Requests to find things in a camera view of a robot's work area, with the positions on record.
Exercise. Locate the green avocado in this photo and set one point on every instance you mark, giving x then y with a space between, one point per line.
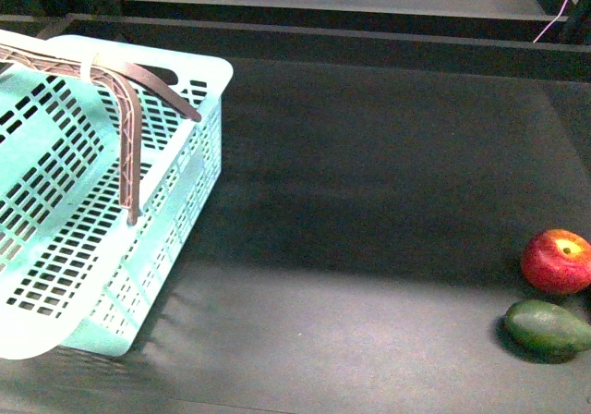
547 328

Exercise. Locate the red apple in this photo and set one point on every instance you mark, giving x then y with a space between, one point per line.
557 261

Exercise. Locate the light blue plastic basket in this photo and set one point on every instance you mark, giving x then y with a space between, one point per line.
74 273

